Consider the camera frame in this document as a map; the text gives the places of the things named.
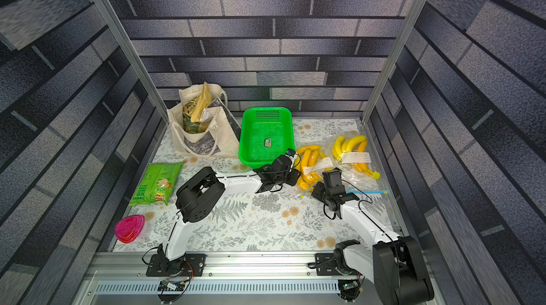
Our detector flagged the yellow banana bunch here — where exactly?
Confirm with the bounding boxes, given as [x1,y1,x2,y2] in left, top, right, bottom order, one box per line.
[294,145,334,192]
[332,135,380,180]

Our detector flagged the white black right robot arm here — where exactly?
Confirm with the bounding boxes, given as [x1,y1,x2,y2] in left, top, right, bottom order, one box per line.
[308,181,435,304]

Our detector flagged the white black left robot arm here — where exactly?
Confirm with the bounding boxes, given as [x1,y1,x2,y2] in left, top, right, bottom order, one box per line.
[158,149,301,262]

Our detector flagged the beige canvas tote bag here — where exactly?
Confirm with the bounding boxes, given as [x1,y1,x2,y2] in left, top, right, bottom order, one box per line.
[167,90,241,158]

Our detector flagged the green chips bag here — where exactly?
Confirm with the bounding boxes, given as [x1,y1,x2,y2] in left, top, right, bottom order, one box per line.
[129,162,184,206]

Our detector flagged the green plastic basket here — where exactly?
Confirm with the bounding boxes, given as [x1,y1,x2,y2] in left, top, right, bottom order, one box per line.
[238,107,294,168]

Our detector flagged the right circuit board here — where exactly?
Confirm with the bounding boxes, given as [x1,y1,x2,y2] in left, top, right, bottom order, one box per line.
[338,279,361,303]

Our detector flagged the circuit board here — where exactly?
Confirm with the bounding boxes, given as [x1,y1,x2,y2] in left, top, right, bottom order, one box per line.
[157,279,191,304]
[338,279,361,303]

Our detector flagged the snack packets in tote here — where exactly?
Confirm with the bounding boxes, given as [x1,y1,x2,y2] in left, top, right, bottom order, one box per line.
[179,83,223,134]

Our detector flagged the left circuit board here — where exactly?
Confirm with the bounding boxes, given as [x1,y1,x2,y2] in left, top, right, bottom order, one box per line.
[157,279,191,304]

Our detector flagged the pink plastic container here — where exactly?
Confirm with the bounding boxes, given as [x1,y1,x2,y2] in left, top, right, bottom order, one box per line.
[115,215,146,244]

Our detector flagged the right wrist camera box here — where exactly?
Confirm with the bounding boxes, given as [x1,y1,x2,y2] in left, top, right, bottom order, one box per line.
[323,168,346,195]

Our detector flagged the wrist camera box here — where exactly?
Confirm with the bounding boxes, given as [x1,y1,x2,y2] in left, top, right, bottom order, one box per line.
[285,149,297,161]
[323,168,346,195]

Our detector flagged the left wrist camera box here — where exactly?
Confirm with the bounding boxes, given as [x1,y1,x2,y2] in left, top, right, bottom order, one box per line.
[285,149,297,161]

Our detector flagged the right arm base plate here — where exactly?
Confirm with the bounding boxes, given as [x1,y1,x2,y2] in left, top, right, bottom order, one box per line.
[314,252,347,277]

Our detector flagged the aluminium front rail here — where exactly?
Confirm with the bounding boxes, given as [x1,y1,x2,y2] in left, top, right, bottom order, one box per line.
[75,249,372,304]

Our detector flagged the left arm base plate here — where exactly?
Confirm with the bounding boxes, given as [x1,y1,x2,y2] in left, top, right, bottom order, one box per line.
[146,253,207,277]

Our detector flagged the aluminium frame post right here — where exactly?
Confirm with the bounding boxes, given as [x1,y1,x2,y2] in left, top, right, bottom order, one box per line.
[361,0,427,125]

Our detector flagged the aluminium frame post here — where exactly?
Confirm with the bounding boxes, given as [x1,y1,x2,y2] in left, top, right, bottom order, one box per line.
[361,0,427,125]
[92,0,169,123]

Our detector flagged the aluminium frame post left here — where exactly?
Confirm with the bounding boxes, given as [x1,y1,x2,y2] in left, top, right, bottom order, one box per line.
[92,0,169,123]

